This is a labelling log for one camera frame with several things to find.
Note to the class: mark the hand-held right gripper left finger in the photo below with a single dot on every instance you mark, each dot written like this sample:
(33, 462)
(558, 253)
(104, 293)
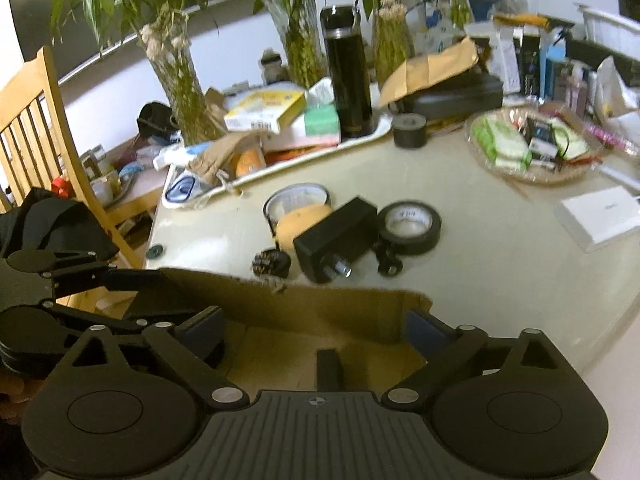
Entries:
(204, 325)

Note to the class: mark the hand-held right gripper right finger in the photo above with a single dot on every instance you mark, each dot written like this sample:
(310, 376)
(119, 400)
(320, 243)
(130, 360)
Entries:
(421, 327)

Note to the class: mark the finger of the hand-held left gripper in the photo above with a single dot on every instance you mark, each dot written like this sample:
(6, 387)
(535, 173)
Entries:
(100, 321)
(110, 280)

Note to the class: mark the small black round cap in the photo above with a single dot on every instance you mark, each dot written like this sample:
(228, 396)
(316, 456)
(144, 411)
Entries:
(430, 227)

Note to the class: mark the brown cardboard box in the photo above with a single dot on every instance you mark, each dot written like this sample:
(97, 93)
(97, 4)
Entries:
(320, 312)

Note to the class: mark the black rectangular adapter box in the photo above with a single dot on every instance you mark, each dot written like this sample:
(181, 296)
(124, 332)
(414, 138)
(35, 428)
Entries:
(335, 237)

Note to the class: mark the yellow round puck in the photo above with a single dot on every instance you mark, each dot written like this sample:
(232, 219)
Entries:
(300, 227)

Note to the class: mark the black cloth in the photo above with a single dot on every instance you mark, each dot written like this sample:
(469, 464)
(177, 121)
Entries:
(55, 225)

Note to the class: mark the white blue tube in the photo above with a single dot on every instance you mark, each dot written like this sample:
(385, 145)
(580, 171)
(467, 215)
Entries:
(175, 156)

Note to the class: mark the orange packet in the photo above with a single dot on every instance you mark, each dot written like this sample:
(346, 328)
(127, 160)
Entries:
(248, 162)

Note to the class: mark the wooden chair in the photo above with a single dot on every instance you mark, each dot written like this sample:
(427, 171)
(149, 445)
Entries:
(35, 125)

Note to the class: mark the small black cylinder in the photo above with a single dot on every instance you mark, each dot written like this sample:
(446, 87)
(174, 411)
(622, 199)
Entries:
(409, 132)

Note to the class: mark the wicker basket of snack packets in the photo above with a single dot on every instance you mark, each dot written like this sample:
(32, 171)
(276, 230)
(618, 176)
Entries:
(505, 147)

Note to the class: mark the white tray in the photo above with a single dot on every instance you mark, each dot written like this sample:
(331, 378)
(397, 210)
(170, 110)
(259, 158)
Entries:
(370, 135)

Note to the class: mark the glass vase with bamboo plant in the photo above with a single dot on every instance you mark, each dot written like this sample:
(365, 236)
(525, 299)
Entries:
(185, 95)
(302, 55)
(392, 47)

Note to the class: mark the white flat box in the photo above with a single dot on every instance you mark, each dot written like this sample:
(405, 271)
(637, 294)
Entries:
(600, 215)

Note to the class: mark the yellow white carton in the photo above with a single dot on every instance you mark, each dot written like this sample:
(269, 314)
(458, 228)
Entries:
(265, 107)

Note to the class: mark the green white box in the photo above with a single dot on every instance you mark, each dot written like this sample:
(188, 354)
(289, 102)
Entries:
(321, 121)

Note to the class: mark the black case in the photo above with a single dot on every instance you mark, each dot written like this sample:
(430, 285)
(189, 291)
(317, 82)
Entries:
(460, 97)

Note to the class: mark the brown paper envelope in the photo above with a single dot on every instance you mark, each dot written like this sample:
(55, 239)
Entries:
(430, 72)

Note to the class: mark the white plastic packet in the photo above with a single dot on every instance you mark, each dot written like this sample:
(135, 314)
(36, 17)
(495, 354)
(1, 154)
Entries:
(325, 91)

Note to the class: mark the black thermos bottle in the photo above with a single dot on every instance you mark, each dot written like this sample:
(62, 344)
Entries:
(347, 75)

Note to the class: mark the dark screen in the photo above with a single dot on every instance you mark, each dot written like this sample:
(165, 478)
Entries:
(35, 10)

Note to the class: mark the row of cosmetic boxes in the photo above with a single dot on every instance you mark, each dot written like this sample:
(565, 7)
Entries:
(535, 60)

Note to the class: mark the white plastic bag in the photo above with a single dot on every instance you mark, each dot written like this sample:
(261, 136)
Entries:
(615, 92)

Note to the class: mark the white laundry basket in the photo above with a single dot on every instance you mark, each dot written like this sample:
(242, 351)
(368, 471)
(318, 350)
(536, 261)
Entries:
(610, 25)

